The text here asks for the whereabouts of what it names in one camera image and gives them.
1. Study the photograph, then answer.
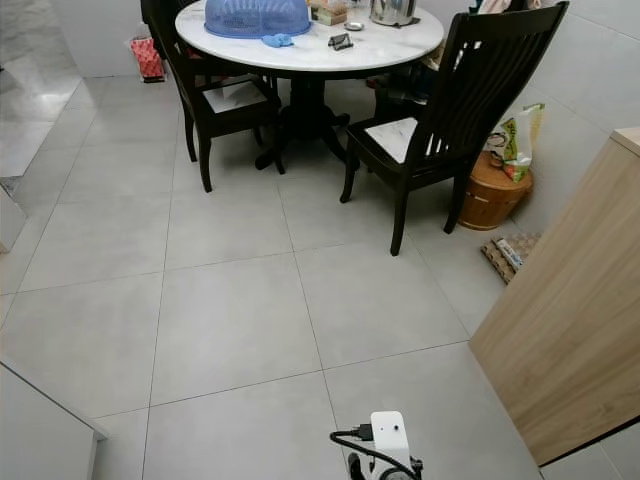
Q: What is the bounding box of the small tan box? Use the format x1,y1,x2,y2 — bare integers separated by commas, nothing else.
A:
309,0,352,27

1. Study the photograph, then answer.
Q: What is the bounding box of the red patterned bag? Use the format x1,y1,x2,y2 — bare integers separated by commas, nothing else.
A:
127,36,167,84

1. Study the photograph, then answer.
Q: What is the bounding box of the light wood cabinet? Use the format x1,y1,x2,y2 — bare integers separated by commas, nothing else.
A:
467,126,640,468

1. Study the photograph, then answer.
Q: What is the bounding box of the round white marble table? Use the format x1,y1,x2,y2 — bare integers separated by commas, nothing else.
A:
175,0,446,172

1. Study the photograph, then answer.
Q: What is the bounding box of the brown wooden bucket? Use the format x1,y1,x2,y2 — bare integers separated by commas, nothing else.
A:
456,150,534,233

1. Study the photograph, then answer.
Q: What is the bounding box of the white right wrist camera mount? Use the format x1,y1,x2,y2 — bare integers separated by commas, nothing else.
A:
369,410,412,480

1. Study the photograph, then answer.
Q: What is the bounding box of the white counter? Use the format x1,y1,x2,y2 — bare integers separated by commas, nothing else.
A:
0,361,110,480

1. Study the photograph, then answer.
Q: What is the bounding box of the yellow green plastic bag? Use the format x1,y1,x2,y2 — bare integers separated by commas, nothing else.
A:
484,102,547,184

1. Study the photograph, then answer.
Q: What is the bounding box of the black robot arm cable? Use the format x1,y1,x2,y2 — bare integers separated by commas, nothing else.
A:
327,424,424,480

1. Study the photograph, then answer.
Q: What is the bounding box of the dark wooden slat-back chair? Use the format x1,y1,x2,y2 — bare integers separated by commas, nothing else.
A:
339,1,570,257

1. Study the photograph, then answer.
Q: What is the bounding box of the blue mesh food cover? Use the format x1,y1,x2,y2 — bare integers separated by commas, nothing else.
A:
204,0,313,40

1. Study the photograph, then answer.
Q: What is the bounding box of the dark chair behind table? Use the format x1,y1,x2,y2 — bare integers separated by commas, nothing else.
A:
370,60,443,123

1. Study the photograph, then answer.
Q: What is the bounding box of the steel kettle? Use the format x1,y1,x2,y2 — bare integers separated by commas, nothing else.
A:
367,0,422,28

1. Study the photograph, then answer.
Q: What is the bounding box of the dark wooden chair white seat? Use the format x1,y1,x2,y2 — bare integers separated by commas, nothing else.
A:
140,0,287,194

